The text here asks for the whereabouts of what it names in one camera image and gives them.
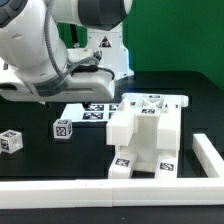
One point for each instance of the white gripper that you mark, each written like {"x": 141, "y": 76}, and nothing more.
{"x": 81, "y": 87}

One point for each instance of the white chair backrest part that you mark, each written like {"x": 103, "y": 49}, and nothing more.
{"x": 122, "y": 124}

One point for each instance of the white tagged cube front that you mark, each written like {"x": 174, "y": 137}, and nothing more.
{"x": 62, "y": 129}

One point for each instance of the white tagged cube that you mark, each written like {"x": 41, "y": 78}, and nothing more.
{"x": 62, "y": 129}
{"x": 11, "y": 141}

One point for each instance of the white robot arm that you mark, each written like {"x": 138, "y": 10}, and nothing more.
{"x": 35, "y": 64}

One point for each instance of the flat white tagged plate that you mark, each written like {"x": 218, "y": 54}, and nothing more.
{"x": 94, "y": 113}

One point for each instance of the white tagged cube left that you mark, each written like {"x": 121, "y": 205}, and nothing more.
{"x": 11, "y": 141}

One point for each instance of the white L-shaped fence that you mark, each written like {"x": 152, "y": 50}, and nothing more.
{"x": 124, "y": 192}

